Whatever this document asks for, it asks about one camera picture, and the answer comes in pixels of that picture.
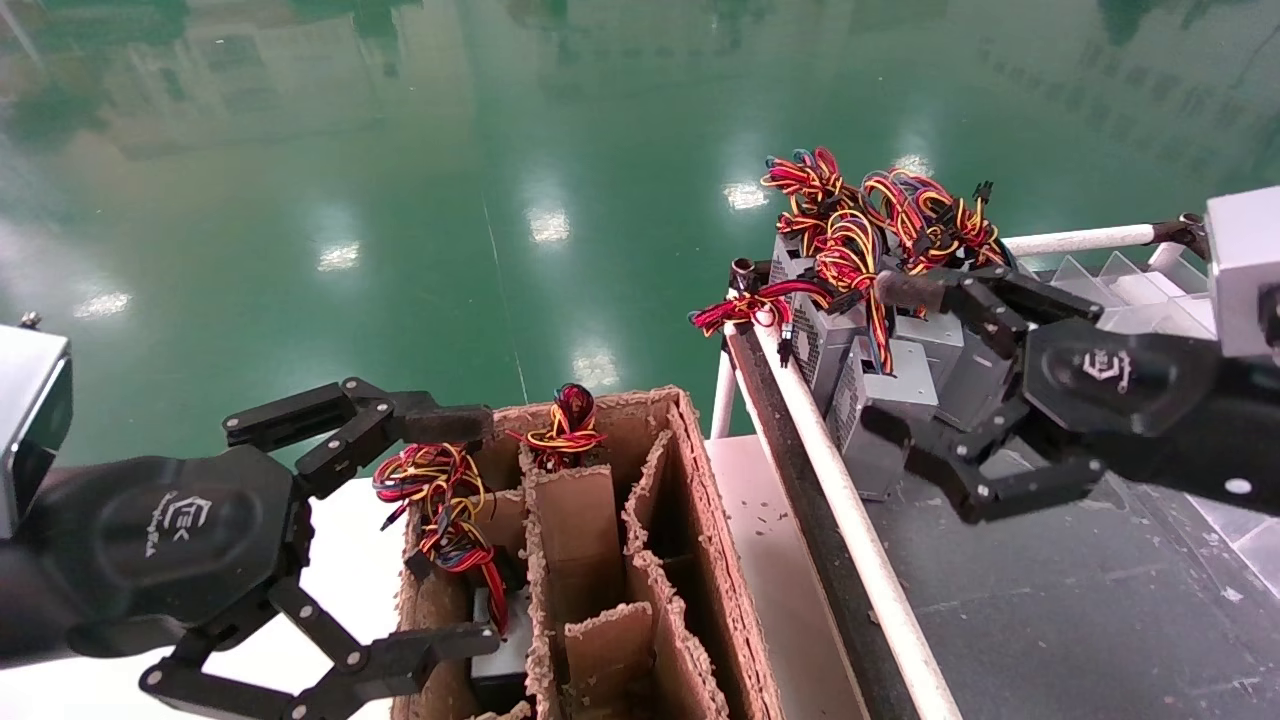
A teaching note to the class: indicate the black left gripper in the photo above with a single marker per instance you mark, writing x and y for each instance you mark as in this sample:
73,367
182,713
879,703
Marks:
165,540

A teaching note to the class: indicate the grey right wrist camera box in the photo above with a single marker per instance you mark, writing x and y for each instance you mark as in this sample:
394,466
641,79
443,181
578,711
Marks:
1245,270

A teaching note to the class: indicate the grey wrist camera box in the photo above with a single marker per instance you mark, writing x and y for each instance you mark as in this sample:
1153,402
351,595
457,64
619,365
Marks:
25,420
1245,270

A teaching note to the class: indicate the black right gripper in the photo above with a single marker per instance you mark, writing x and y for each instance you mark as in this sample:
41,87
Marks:
1130,395

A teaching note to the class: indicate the black pipe end connector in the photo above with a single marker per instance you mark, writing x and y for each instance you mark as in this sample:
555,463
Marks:
745,275

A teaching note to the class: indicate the brown cardboard box with dividers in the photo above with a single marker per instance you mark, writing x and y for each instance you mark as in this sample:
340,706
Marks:
715,560

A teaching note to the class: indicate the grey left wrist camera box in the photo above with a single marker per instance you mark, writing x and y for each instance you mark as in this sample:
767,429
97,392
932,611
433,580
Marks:
25,420

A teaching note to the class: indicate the white table leg pipe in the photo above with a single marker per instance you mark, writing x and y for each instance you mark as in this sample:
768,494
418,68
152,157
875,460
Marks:
722,395

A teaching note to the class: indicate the black pipe corner connector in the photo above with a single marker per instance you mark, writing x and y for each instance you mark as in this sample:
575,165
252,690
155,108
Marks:
1180,230

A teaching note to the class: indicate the clear acrylic divider organizer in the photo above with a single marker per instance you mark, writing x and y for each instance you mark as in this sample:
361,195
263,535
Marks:
1140,290

